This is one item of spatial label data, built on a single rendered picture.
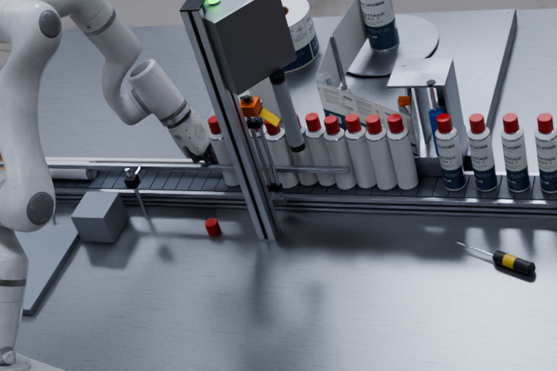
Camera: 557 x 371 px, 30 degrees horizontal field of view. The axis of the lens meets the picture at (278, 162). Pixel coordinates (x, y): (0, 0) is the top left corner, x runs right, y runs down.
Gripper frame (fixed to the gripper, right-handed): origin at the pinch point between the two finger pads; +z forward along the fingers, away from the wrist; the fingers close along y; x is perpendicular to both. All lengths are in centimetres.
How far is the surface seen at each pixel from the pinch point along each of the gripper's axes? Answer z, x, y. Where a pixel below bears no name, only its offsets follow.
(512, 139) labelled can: 17, -77, -3
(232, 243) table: 13.7, -4.5, -18.2
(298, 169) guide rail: 7.1, -24.6, -4.5
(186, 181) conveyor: 2.8, 10.8, -0.9
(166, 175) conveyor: 0.4, 17.5, 1.3
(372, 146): 8.2, -45.0, -2.9
